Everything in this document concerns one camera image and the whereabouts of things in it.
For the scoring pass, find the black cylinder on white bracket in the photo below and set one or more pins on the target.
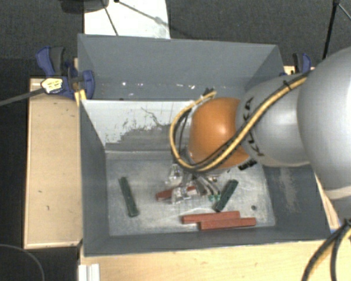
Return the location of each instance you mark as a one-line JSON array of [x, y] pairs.
[[247, 165]]

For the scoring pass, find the pale wood board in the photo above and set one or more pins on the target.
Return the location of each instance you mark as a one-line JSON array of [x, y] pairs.
[[52, 162]]

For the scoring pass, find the dark green flat block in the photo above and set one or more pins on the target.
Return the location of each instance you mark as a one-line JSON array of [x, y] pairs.
[[128, 197], [225, 195]]

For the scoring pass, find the red-brown flat block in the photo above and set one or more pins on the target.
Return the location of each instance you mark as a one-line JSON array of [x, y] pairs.
[[210, 217], [163, 195], [226, 224]]

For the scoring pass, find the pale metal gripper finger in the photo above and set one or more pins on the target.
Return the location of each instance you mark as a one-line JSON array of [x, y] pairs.
[[175, 174], [181, 195]]

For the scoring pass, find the grey metal bin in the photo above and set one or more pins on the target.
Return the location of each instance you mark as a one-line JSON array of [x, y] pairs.
[[152, 69]]

